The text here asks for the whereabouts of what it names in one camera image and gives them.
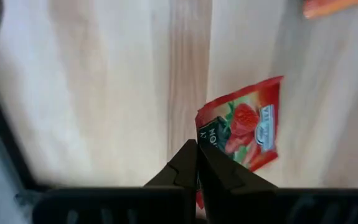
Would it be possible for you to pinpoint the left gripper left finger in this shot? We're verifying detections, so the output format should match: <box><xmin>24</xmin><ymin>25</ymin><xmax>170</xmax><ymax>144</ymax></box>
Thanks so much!
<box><xmin>143</xmin><ymin>139</ymin><xmax>199</xmax><ymax>215</ymax></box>

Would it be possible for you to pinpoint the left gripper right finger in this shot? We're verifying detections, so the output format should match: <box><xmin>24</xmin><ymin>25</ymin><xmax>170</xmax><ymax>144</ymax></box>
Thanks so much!
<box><xmin>199</xmin><ymin>144</ymin><xmax>280</xmax><ymax>224</ymax></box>

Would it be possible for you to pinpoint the red strawberry tea packet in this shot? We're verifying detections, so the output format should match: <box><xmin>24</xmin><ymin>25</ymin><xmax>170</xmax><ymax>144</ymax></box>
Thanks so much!
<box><xmin>194</xmin><ymin>75</ymin><xmax>285</xmax><ymax>210</ymax></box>

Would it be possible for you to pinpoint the orange peach tea packet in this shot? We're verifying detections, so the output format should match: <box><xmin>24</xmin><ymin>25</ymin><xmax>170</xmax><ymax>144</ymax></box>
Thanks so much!
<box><xmin>302</xmin><ymin>0</ymin><xmax>358</xmax><ymax>20</ymax></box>

